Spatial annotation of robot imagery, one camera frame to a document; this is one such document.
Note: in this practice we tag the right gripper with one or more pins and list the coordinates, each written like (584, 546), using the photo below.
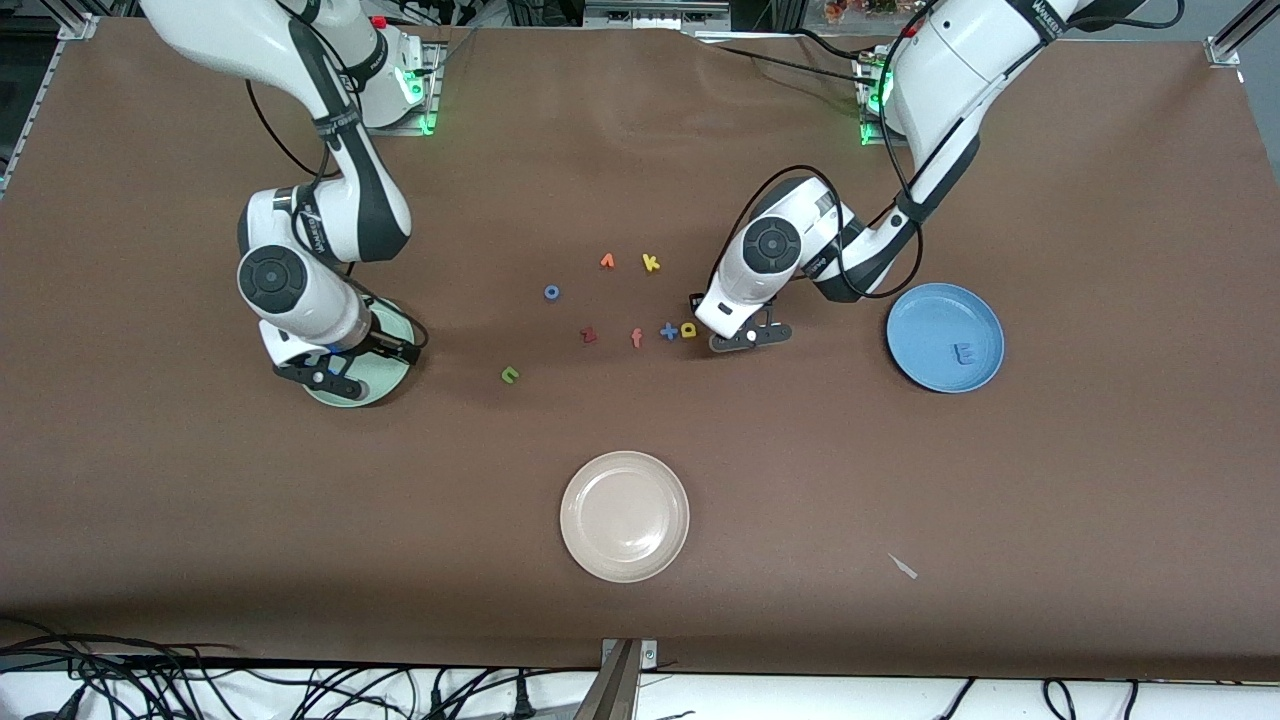
(383, 341)

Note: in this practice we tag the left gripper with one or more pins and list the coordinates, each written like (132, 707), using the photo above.
(695, 301)

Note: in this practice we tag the blue foam letter E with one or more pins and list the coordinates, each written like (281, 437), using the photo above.
(964, 354)

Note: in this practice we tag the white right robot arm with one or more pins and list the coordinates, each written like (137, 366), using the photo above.
(200, 30)

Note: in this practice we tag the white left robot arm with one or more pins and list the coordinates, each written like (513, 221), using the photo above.
(960, 60)

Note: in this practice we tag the green plate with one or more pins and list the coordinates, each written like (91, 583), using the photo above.
(385, 380)

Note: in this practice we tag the brown table cover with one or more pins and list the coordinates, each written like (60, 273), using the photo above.
(640, 150)

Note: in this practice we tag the beige plate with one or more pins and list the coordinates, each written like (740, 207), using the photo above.
(625, 516)

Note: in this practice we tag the blue plate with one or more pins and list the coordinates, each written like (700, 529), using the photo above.
(940, 330)

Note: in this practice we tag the grey power strip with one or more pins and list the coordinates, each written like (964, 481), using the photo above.
(650, 12)

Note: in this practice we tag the orange artificial flowers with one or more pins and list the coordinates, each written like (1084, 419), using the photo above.
(850, 10)

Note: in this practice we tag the small white paper scrap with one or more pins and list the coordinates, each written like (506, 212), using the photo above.
(903, 566)

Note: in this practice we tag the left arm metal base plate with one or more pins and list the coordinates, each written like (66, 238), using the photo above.
(868, 140)

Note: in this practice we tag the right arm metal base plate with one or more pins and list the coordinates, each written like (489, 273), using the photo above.
(432, 100)

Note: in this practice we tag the small metal bracket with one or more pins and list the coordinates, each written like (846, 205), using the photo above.
(649, 655)

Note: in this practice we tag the grey metal post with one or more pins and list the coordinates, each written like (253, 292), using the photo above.
(612, 695)

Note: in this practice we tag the aluminium frame profile along edge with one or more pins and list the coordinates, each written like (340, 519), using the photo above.
(40, 90)

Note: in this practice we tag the aluminium frame profile with bracket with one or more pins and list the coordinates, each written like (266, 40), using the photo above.
(1225, 48)

